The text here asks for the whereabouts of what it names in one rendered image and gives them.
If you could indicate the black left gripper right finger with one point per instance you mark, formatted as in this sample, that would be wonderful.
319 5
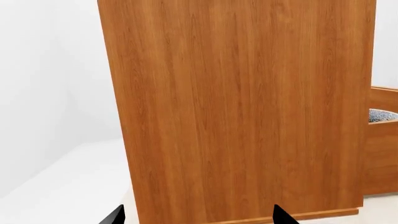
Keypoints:
282 217

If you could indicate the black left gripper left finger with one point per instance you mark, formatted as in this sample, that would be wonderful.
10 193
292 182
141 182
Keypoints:
115 217

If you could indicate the wooden cabinet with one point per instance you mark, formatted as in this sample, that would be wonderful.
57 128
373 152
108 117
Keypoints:
236 109

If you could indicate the low wooden furniture piece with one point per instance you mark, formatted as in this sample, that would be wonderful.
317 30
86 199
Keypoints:
381 154

